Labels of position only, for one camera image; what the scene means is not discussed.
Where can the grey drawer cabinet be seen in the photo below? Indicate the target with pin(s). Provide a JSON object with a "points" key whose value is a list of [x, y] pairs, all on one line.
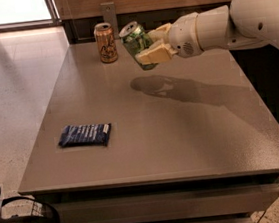
{"points": [[196, 203]]}

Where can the orange soda can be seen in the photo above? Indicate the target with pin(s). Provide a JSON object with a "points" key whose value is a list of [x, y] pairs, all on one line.
{"points": [[104, 37]]}

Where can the green soda can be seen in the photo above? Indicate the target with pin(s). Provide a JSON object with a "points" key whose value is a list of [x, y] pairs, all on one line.
{"points": [[135, 40]]}

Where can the blue snack packet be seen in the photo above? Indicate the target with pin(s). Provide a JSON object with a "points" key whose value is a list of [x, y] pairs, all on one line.
{"points": [[85, 135]]}

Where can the left metal wall bracket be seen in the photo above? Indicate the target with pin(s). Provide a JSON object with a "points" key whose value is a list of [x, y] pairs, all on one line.
{"points": [[109, 14]]}

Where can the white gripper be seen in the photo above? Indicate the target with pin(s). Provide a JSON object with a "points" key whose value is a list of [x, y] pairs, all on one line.
{"points": [[183, 35]]}

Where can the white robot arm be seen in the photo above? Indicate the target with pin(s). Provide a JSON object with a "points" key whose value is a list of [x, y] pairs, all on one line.
{"points": [[244, 24]]}

